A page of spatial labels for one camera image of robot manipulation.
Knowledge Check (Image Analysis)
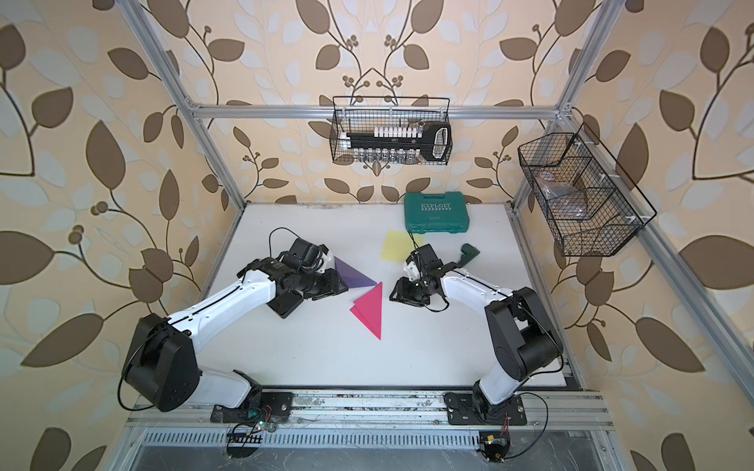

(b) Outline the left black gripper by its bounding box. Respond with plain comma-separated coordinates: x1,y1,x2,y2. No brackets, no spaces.
296,268,351,298

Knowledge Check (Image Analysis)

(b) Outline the yellow square paper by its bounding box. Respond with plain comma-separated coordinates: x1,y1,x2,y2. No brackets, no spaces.
380,230,424,264

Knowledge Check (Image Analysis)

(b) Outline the purple square paper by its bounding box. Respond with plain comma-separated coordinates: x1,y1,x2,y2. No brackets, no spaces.
335,257,378,290

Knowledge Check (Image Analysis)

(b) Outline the pink square paper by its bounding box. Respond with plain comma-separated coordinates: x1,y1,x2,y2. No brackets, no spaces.
351,283,383,340

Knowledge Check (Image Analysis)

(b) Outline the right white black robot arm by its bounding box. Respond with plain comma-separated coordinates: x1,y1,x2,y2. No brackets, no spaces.
389,243,564,413

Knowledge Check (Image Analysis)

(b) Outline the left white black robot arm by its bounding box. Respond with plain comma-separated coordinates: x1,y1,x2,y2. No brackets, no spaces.
119,239,349,412

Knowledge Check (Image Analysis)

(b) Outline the black flat tray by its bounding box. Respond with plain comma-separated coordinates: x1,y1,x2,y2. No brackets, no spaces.
267,292,304,319

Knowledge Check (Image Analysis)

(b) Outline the green black pipe wrench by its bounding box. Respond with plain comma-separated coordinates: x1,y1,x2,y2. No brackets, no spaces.
455,243,480,268

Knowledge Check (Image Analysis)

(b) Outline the green tool case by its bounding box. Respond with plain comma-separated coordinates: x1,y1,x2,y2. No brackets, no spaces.
404,192,470,235

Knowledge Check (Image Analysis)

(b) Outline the black socket holder tool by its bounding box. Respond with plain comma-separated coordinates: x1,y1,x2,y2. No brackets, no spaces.
331,121,453,165

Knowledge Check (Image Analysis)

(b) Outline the plastic bag in basket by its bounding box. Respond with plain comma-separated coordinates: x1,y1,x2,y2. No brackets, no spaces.
536,171,588,221

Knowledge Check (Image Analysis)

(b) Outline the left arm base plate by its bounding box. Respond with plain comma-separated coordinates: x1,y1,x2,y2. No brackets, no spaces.
210,392,294,424

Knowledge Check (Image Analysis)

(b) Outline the aluminium front rail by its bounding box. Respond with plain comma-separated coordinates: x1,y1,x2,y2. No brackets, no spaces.
124,387,615,431

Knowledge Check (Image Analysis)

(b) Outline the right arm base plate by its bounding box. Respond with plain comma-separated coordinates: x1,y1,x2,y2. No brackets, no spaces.
443,392,527,426

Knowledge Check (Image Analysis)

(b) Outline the black wire basket back wall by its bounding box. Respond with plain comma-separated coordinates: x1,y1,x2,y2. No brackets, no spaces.
329,95,453,166

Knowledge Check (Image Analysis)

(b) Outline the black wire basket wall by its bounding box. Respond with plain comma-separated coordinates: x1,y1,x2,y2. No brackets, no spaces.
518,124,657,257
329,95,453,166

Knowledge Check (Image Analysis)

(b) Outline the black wire basket right wall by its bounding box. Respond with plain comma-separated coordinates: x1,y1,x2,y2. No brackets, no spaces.
518,124,657,257

